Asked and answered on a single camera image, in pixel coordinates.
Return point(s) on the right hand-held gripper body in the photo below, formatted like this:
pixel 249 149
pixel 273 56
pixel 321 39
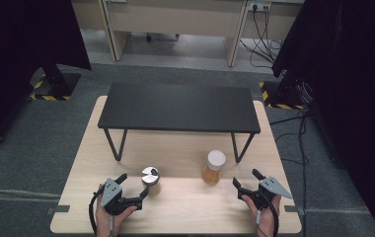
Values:
pixel 269 186

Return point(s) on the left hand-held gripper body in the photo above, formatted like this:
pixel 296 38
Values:
pixel 111 192

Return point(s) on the silver lid spice jar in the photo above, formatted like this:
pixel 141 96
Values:
pixel 150 177

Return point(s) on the white lid amber jar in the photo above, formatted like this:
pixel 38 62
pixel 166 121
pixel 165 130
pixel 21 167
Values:
pixel 213 168

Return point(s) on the black shelf with metal legs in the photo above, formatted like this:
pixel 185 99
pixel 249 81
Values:
pixel 179 105

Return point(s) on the person's left hand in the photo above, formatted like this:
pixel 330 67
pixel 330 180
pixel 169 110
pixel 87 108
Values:
pixel 105 223

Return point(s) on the person's right hand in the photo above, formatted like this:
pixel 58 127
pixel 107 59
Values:
pixel 266 223

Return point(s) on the black stand base striped tape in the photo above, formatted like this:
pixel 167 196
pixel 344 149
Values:
pixel 55 87
pixel 279 95

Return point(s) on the black curtain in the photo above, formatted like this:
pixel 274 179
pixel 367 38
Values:
pixel 350 82
pixel 17 49

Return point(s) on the black chair caster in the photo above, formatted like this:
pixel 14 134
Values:
pixel 148 37

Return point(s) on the beige office desk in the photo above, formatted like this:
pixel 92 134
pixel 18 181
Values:
pixel 175 16

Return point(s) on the white wall power outlet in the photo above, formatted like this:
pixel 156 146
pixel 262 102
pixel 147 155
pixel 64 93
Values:
pixel 258 6

